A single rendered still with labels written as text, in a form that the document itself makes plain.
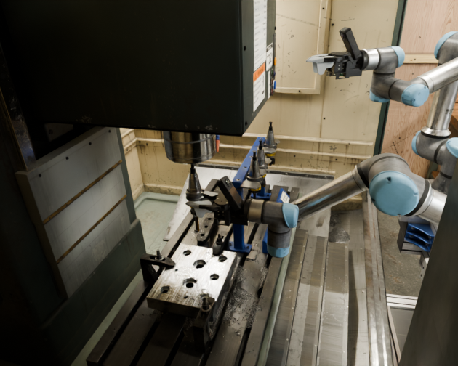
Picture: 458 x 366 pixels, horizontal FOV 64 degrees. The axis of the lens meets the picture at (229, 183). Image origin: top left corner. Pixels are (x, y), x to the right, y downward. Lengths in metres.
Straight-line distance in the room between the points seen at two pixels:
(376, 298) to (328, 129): 0.96
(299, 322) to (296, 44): 1.32
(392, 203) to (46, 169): 1.02
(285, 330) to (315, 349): 0.12
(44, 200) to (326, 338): 1.09
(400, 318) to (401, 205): 1.37
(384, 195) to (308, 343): 0.66
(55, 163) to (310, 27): 1.34
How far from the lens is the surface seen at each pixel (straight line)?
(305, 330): 1.51
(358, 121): 2.10
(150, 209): 2.51
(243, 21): 0.91
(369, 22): 2.00
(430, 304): 0.84
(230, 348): 1.24
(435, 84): 1.49
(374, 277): 1.67
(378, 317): 1.52
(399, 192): 1.06
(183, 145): 1.08
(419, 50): 3.74
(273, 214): 1.16
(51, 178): 1.31
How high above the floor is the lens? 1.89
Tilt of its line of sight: 29 degrees down
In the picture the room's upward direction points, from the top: 2 degrees counter-clockwise
